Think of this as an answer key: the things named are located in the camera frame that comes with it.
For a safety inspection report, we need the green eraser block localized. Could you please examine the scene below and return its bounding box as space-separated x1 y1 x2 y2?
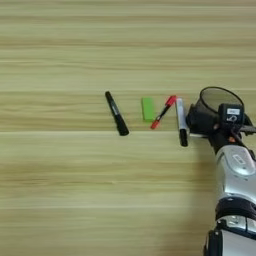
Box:
140 96 157 123

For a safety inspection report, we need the black mesh pen cup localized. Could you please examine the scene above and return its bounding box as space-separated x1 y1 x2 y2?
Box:
194 85 246 136

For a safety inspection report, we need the red marker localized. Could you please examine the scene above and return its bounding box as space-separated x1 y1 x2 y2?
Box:
149 94 178 131

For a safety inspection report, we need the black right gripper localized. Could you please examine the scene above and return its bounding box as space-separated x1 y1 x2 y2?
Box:
185 103 256 156

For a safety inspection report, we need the white marker black cap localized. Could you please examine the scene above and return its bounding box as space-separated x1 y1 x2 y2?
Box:
175 97 190 148

